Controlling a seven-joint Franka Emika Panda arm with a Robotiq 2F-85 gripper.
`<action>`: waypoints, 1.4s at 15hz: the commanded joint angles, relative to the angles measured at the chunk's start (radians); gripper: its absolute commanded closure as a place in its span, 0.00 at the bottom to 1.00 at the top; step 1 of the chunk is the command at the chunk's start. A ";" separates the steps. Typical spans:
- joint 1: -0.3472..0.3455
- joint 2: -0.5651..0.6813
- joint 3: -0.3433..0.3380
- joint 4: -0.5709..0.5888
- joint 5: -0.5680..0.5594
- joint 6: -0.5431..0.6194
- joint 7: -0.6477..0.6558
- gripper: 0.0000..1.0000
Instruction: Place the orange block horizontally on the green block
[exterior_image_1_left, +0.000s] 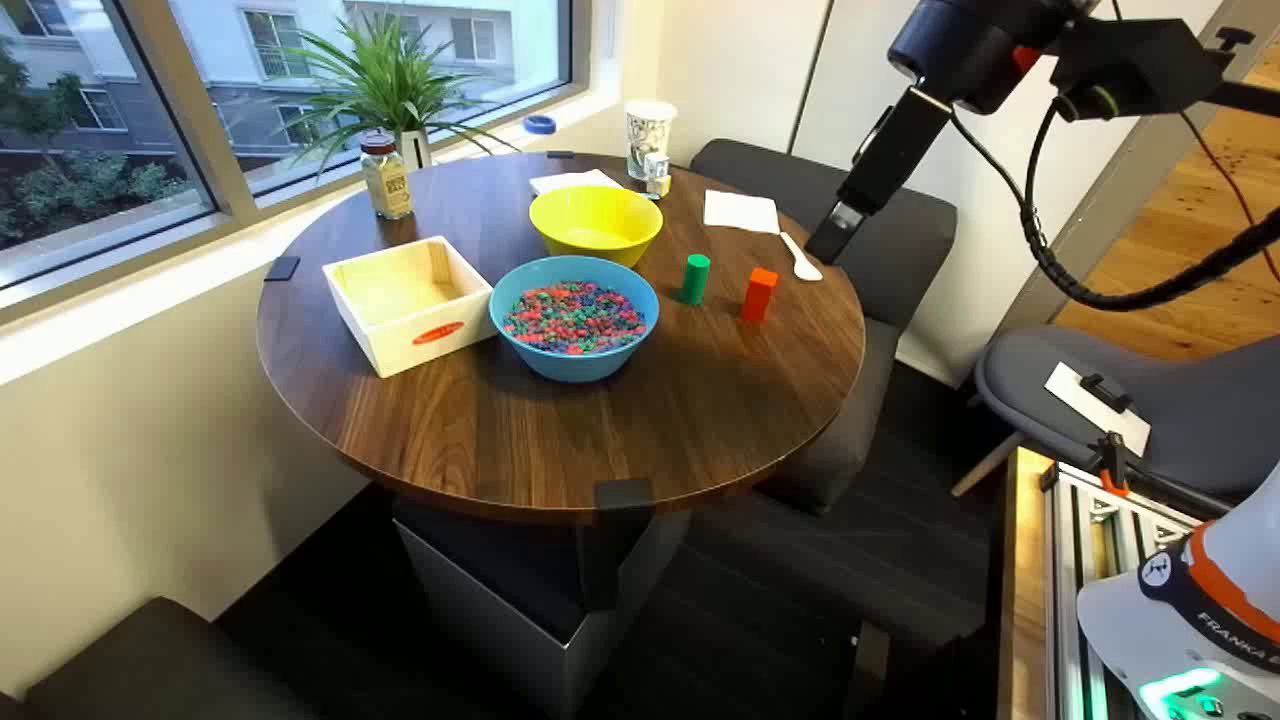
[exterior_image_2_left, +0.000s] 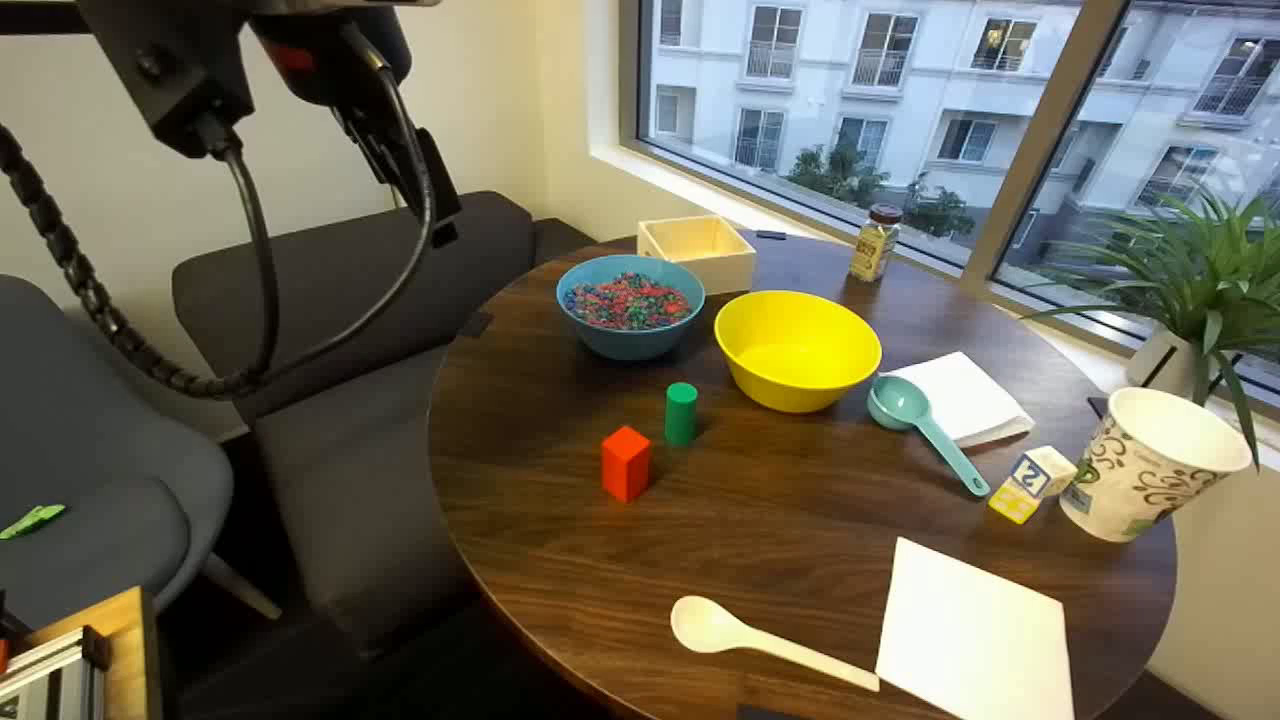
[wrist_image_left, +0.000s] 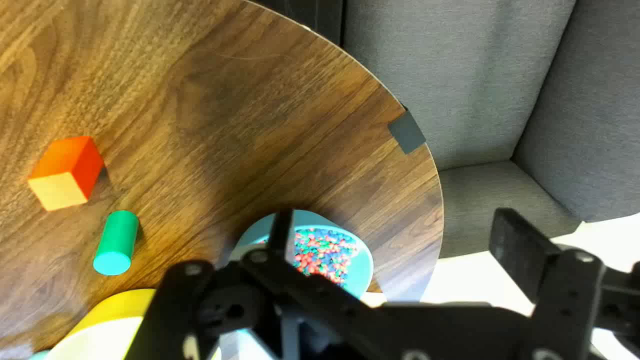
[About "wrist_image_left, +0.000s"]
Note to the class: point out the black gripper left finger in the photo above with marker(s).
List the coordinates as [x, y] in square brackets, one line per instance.
[220, 307]

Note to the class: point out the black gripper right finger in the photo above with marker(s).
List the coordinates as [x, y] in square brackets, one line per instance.
[567, 287]

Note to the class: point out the orange rectangular block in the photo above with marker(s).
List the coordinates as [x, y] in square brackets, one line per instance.
[67, 172]

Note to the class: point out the green cylinder block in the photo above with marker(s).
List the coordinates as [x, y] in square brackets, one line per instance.
[117, 241]

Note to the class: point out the blue bowl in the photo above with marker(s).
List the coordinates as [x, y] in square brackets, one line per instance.
[252, 237]

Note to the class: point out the yellow bowl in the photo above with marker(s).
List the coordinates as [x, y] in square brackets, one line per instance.
[122, 303]

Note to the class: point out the grey pad on table edge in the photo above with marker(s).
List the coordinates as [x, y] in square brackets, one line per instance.
[406, 133]

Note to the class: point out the grey upholstered chair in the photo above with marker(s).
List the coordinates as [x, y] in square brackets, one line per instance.
[467, 66]

